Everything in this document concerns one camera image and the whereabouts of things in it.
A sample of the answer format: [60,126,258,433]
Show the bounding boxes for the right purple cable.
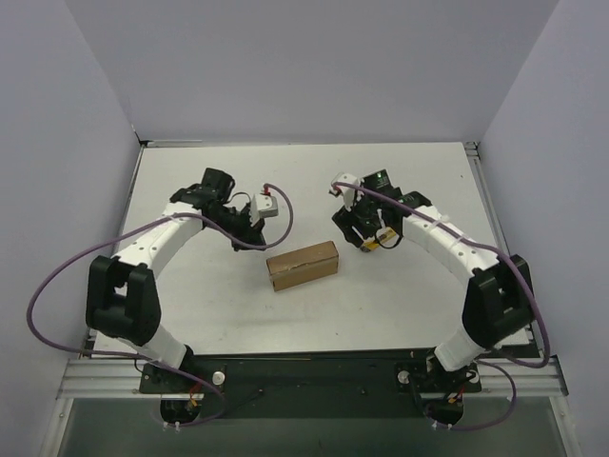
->
[330,180,552,432]

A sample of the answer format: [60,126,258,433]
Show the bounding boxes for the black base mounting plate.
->
[139,349,481,421]

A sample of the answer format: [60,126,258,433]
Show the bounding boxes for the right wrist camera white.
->
[328,172,361,211]

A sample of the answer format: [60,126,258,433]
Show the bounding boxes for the aluminium front rail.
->
[56,359,569,400]

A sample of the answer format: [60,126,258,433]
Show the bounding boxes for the purple cable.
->
[26,183,294,427]
[330,180,552,432]

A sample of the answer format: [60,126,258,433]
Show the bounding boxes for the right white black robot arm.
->
[329,169,535,372]

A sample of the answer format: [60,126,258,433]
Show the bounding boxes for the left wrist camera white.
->
[250,193,279,226]

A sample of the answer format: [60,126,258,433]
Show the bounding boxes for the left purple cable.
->
[26,183,294,427]

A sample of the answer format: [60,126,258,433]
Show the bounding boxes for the brown cardboard express box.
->
[266,241,339,291]

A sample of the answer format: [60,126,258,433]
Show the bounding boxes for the yellow utility knife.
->
[359,228,401,253]

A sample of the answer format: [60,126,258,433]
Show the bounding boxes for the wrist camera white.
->
[328,172,361,211]
[250,193,279,226]

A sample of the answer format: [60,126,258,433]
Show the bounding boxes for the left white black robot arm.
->
[86,169,278,392]

